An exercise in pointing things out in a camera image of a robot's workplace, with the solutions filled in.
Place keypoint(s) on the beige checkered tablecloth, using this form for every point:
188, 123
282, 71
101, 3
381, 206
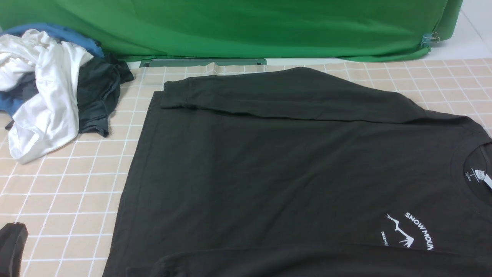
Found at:
68, 199

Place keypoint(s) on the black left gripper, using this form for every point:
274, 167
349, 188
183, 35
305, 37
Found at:
13, 238

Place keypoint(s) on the green metal base bar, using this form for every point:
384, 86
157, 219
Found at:
190, 62

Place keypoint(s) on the white crumpled garment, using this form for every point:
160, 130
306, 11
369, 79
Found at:
49, 120

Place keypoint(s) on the blue crumpled garment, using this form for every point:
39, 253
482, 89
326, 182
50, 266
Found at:
77, 38

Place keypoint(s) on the dark crumpled garment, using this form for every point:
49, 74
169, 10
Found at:
98, 92

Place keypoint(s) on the green backdrop cloth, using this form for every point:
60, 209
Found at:
354, 30

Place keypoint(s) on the metal binder clip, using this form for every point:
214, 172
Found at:
429, 39

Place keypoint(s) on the dark gray long-sleeve top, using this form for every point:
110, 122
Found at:
297, 173

